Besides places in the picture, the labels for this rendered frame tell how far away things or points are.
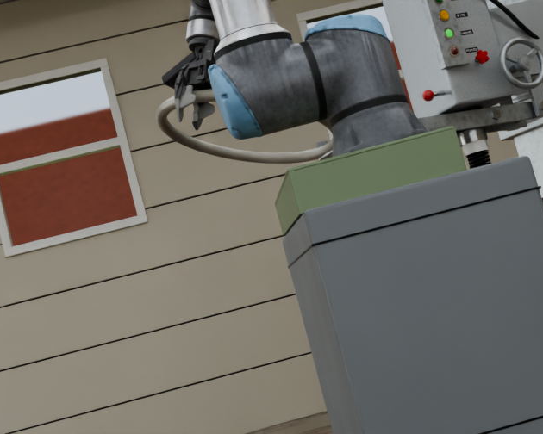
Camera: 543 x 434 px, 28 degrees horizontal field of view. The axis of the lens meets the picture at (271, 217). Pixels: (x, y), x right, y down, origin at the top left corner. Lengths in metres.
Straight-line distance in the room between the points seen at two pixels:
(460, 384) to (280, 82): 0.62
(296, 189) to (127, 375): 7.19
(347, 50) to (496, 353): 0.61
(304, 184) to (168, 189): 7.25
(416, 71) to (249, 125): 1.21
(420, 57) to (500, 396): 1.47
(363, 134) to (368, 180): 0.12
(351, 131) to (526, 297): 0.43
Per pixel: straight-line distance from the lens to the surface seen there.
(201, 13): 2.68
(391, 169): 1.86
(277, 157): 3.00
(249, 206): 9.06
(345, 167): 1.85
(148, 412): 8.96
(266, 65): 1.96
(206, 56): 2.64
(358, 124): 1.96
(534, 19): 3.23
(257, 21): 2.01
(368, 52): 1.99
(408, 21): 3.12
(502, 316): 1.83
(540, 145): 4.00
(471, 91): 3.01
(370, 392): 1.77
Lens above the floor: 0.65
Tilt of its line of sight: 6 degrees up
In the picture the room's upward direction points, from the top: 15 degrees counter-clockwise
